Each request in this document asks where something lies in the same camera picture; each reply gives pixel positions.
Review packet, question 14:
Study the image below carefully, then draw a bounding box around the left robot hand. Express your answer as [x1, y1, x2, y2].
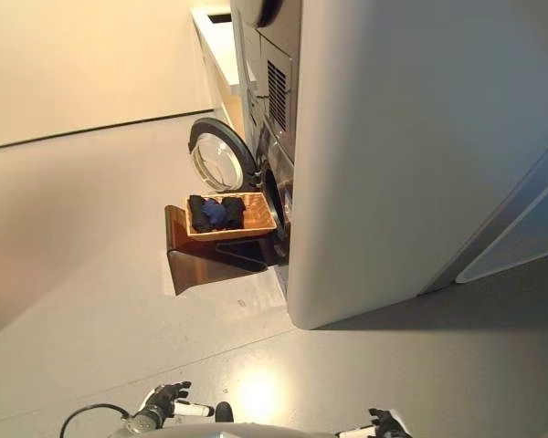
[141, 381, 216, 419]

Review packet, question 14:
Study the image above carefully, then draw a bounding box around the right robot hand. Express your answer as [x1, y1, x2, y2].
[340, 408, 415, 438]

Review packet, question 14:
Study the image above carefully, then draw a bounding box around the long black garment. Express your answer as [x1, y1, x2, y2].
[187, 194, 211, 234]

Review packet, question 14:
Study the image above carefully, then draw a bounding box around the blue garment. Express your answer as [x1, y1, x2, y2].
[200, 200, 227, 227]

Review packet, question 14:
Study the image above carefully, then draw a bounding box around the short black garment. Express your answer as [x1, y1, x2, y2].
[221, 195, 247, 229]

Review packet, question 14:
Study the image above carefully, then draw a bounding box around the left robot leg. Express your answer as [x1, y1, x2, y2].
[215, 401, 236, 426]

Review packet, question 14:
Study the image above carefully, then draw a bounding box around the silver robot torso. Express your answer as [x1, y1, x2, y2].
[157, 422, 343, 438]

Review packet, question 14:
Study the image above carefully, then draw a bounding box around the wicker laundry basket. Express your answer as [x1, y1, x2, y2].
[184, 191, 279, 242]

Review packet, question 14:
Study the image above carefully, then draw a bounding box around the round glass washer door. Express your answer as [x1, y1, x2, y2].
[185, 117, 262, 192]

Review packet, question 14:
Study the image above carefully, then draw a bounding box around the white counter cabinet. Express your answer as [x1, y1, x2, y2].
[190, 6, 257, 136]

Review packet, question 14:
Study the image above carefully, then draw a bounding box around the grey stacked dryer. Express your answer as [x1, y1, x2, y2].
[230, 0, 302, 133]

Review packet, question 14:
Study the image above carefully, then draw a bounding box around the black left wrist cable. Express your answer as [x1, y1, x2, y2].
[58, 402, 133, 438]

